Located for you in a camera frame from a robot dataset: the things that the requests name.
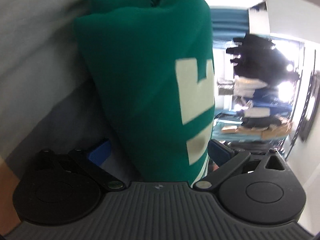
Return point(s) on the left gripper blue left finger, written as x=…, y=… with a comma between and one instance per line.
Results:
x=92, y=161

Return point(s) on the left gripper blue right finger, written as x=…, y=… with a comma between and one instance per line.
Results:
x=230, y=162

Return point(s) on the hanging dark clothes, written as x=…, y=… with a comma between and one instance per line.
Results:
x=255, y=58

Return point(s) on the striped hanging garment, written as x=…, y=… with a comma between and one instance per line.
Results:
x=225, y=87

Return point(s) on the green zip hoodie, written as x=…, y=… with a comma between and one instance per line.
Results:
x=152, y=64

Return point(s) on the blue curtain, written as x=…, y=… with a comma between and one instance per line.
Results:
x=228, y=24

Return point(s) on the person left hand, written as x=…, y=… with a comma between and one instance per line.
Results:
x=8, y=182

